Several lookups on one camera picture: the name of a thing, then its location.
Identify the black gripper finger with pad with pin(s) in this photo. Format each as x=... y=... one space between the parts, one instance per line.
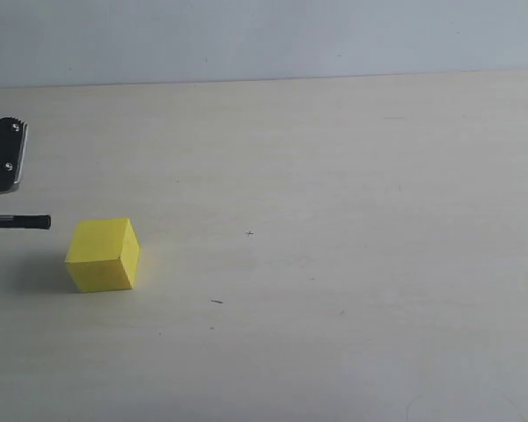
x=13 y=135

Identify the black and white marker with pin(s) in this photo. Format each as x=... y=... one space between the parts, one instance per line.
x=25 y=221

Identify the yellow cube block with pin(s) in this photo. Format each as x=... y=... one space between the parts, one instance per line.
x=103 y=255

